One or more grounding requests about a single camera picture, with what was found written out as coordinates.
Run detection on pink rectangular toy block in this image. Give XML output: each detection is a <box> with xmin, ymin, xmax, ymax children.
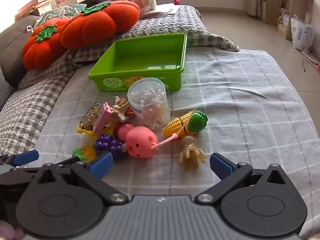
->
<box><xmin>93</xmin><ymin>102</ymin><xmax>113</xmax><ymax>133</ymax></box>

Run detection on beige coral piece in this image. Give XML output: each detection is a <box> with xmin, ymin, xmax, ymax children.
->
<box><xmin>106</xmin><ymin>96</ymin><xmax>133</xmax><ymax>128</ymax></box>

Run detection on pink twisted string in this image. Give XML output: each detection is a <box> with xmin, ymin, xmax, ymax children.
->
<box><xmin>151</xmin><ymin>109</ymin><xmax>197</xmax><ymax>150</ymax></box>

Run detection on teal leaf pattern pillow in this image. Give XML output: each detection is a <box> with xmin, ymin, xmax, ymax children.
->
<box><xmin>32</xmin><ymin>4</ymin><xmax>87</xmax><ymax>28</ymax></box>

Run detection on yellow toy pot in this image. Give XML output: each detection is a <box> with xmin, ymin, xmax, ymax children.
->
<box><xmin>76</xmin><ymin>122</ymin><xmax>114</xmax><ymax>139</ymax></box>

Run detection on wooden bookshelf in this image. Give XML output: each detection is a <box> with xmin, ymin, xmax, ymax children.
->
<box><xmin>257</xmin><ymin>0</ymin><xmax>315</xmax><ymax>35</ymax></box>

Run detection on large orange pumpkin cushion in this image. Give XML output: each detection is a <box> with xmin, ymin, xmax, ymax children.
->
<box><xmin>61</xmin><ymin>1</ymin><xmax>140</xmax><ymax>49</ymax></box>

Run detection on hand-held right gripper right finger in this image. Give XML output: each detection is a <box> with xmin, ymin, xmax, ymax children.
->
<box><xmin>196</xmin><ymin>152</ymin><xmax>288</xmax><ymax>203</ymax></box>

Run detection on orange toy fruit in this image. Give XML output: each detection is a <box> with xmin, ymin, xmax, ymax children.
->
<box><xmin>72</xmin><ymin>145</ymin><xmax>98</xmax><ymax>162</ymax></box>

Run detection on small orange pumpkin cushion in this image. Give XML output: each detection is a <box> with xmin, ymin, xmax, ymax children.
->
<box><xmin>22</xmin><ymin>17</ymin><xmax>75</xmax><ymax>71</ymax></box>

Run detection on yellow toy corn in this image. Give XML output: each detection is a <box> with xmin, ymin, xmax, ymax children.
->
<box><xmin>163</xmin><ymin>109</ymin><xmax>208</xmax><ymax>138</ymax></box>

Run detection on light grey plaid sheet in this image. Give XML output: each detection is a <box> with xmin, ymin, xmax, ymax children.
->
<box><xmin>37</xmin><ymin>47</ymin><xmax>320</xmax><ymax>230</ymax></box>

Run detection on white paper bag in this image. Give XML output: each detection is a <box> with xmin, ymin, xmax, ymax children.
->
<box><xmin>290</xmin><ymin>15</ymin><xmax>313</xmax><ymax>50</ymax></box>

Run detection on pink rubber pig toy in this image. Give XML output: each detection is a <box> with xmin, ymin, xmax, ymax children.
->
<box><xmin>113</xmin><ymin>122</ymin><xmax>158</xmax><ymax>158</ymax></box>

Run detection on grey sofa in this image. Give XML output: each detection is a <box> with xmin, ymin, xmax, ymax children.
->
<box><xmin>0</xmin><ymin>15</ymin><xmax>39</xmax><ymax>110</ymax></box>

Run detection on white paper sheet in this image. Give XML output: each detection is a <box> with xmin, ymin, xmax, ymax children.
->
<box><xmin>157</xmin><ymin>3</ymin><xmax>179</xmax><ymax>14</ymax></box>

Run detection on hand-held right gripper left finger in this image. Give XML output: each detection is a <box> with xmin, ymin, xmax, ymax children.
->
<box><xmin>35</xmin><ymin>151</ymin><xmax>129</xmax><ymax>204</ymax></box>

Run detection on translucent yellow hand toy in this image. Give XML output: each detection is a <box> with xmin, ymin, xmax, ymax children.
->
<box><xmin>179</xmin><ymin>134</ymin><xmax>207</xmax><ymax>171</ymax></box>

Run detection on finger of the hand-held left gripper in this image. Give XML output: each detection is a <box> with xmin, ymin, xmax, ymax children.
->
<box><xmin>50</xmin><ymin>160</ymin><xmax>87</xmax><ymax>171</ymax></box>
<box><xmin>0</xmin><ymin>150</ymin><xmax>40</xmax><ymax>167</ymax></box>

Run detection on green plastic box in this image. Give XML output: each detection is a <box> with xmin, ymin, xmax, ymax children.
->
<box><xmin>88</xmin><ymin>33</ymin><xmax>188</xmax><ymax>92</ymax></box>

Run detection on white plush toy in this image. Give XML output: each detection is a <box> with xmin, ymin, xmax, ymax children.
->
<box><xmin>132</xmin><ymin>0</ymin><xmax>158</xmax><ymax>15</ymax></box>

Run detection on clear cotton swab jar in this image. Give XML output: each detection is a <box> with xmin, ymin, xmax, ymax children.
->
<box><xmin>127</xmin><ymin>78</ymin><xmax>172</xmax><ymax>132</ymax></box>

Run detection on purple toy grapes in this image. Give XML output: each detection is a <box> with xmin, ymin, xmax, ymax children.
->
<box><xmin>95</xmin><ymin>134</ymin><xmax>129</xmax><ymax>159</ymax></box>

